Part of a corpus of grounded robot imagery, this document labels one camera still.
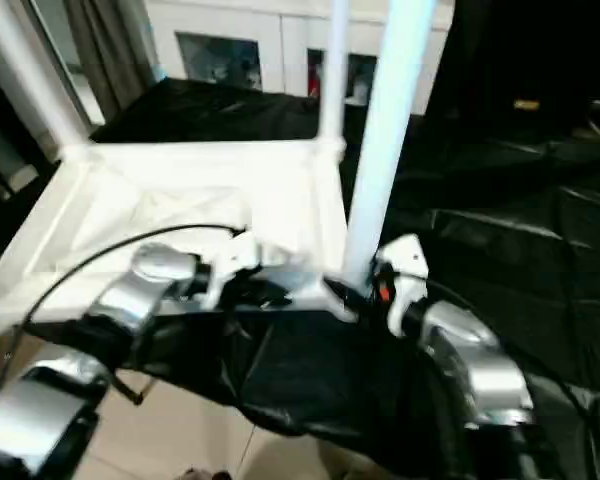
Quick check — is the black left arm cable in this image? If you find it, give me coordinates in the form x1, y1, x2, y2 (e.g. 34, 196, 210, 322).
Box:
0, 225, 249, 361

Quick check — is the black table mat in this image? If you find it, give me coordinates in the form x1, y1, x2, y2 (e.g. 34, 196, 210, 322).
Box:
0, 78, 600, 480

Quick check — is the black cabinet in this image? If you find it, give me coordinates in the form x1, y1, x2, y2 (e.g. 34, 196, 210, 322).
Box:
430, 0, 600, 131

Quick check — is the white display cabinet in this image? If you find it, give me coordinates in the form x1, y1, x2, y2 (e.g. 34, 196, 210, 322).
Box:
145, 0, 451, 111

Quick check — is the black table frame leg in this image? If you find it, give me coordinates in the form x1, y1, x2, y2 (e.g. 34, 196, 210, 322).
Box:
110, 375, 146, 406

